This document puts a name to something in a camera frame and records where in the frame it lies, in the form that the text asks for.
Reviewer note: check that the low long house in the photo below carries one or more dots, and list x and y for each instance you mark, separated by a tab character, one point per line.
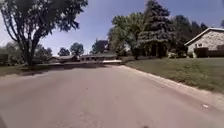
95	57

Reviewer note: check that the grey asphalt road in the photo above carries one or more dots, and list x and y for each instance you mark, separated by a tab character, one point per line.
100	96

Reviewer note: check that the light green leafy tree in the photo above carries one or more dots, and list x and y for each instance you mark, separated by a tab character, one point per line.
125	31

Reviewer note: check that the row of distant trees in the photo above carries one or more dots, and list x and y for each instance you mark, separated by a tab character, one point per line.
71	49

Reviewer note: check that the dark conifer tree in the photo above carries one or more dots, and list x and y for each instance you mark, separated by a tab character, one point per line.
156	28

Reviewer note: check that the green grass lawn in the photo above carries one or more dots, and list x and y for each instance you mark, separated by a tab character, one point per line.
186	71

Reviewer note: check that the pale gravel road edge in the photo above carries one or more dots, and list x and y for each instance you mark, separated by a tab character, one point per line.
186	87

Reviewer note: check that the dark trees behind house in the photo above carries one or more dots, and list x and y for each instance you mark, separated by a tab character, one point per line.
188	30

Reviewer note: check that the large leafy tree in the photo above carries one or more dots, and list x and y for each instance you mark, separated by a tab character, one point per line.
31	23

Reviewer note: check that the grass verge under tree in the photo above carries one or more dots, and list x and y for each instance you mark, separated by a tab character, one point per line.
15	69

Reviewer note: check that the stone house with white roof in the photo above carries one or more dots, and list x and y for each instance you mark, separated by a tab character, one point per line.
208	41

